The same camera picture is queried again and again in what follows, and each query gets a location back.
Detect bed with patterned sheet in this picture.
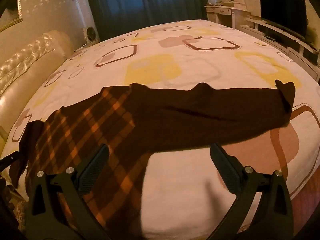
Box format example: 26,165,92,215
0,19,320,240

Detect cream tufted headboard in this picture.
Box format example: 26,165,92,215
0,30,75,140

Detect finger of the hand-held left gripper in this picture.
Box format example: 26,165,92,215
0,156,15,171

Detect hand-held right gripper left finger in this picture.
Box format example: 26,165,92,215
25,144,112,240

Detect white television stand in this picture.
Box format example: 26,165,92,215
244,16,320,68

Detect black television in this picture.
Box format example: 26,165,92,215
259,0,307,40

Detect framed wall picture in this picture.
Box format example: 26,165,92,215
0,17,23,33

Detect dark blue curtain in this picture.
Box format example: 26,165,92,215
84,0,209,42

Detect brown plaid pants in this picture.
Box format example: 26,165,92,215
9,79,296,240

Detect white dressing table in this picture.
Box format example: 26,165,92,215
204,2,248,28

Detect small round fan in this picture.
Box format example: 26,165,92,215
83,26,98,43

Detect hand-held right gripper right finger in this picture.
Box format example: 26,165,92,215
207,143,293,240

